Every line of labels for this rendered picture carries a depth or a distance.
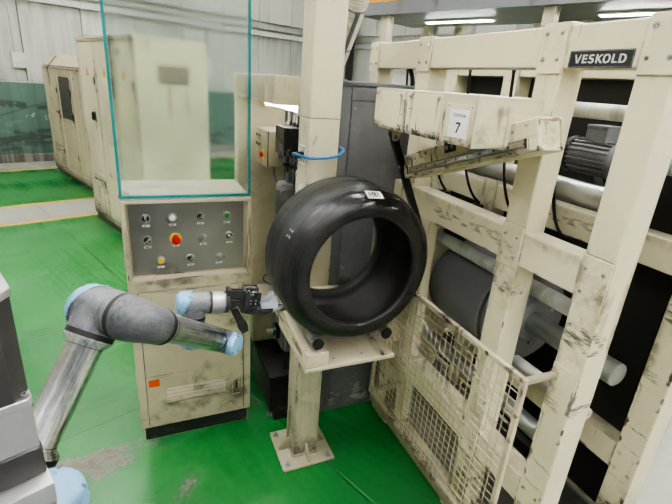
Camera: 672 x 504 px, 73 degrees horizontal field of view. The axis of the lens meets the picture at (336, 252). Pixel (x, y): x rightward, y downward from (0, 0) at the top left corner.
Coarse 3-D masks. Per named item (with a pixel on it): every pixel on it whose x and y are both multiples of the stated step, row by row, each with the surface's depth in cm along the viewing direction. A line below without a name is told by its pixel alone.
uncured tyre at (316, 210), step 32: (320, 192) 152; (352, 192) 147; (384, 192) 152; (288, 224) 150; (320, 224) 143; (384, 224) 184; (416, 224) 158; (288, 256) 146; (384, 256) 190; (416, 256) 161; (288, 288) 149; (352, 288) 190; (384, 288) 186; (416, 288) 167; (320, 320) 155; (352, 320) 178; (384, 320) 166
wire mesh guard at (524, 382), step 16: (432, 304) 177; (448, 320) 166; (400, 336) 201; (416, 336) 189; (432, 336) 178; (464, 336) 158; (480, 352) 152; (416, 368) 190; (512, 368) 139; (480, 384) 153; (496, 384) 147; (528, 384) 135; (384, 400) 220; (432, 416) 182; (448, 416) 172; (480, 416) 155; (512, 416) 140; (400, 432) 206; (416, 432) 195; (432, 432) 183; (512, 432) 140; (416, 448) 197; (480, 448) 156; (496, 448) 149; (496, 480) 149; (448, 496) 175; (496, 496) 150
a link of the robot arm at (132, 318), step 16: (128, 304) 107; (144, 304) 109; (112, 320) 106; (128, 320) 106; (144, 320) 108; (160, 320) 110; (176, 320) 115; (192, 320) 126; (112, 336) 108; (128, 336) 107; (144, 336) 108; (160, 336) 111; (176, 336) 118; (192, 336) 124; (208, 336) 131; (224, 336) 139; (240, 336) 144; (224, 352) 142
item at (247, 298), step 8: (232, 288) 152; (240, 288) 153; (248, 288) 155; (256, 288) 156; (232, 296) 151; (240, 296) 152; (248, 296) 151; (256, 296) 153; (232, 304) 152; (240, 304) 153; (248, 304) 152; (256, 304) 154; (224, 312) 151; (248, 312) 154
